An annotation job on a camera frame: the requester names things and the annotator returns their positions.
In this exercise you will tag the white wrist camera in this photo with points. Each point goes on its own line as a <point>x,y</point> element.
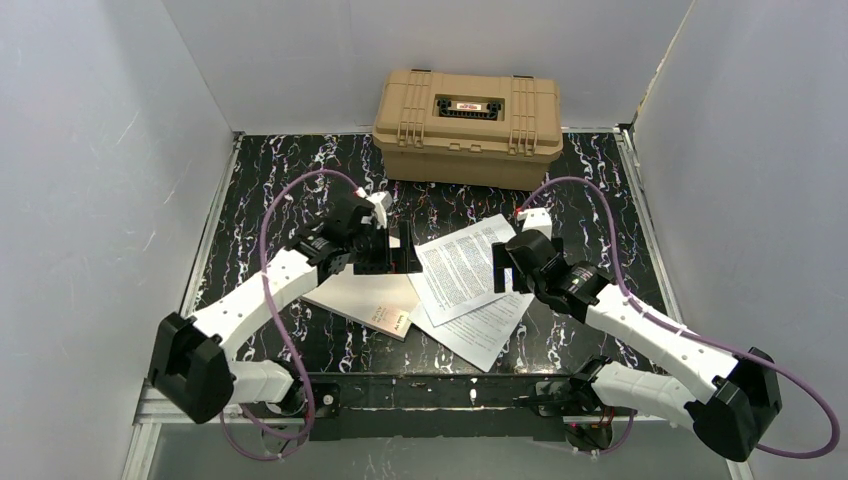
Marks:
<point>380,203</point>
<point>534,223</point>

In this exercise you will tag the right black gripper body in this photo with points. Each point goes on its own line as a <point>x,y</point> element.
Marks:
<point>506,266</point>

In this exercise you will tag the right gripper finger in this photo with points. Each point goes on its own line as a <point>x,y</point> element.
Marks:
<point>499,261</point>
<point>514,281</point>

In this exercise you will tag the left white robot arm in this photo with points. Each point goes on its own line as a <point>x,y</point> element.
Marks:
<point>194,362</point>

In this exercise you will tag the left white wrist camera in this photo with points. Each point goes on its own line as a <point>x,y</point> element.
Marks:
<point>380,203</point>

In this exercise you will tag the tan plastic toolbox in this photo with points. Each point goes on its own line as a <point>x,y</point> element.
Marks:
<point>500,132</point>

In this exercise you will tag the white A4 file folder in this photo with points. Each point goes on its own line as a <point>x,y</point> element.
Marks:
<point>380,302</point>

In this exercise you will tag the printed paper sheet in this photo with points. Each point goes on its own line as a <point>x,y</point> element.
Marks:
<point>479,336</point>
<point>457,274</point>

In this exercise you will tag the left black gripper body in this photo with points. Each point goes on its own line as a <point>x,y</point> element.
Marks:
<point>383,250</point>

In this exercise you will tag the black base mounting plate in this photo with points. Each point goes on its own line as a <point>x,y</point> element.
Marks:
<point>365,406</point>

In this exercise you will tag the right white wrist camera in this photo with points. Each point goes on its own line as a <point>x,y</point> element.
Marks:
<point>534,223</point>

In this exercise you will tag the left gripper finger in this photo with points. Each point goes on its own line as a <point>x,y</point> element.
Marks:
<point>370,268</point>
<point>407,261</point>

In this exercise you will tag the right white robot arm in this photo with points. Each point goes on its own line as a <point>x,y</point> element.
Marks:
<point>727,401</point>

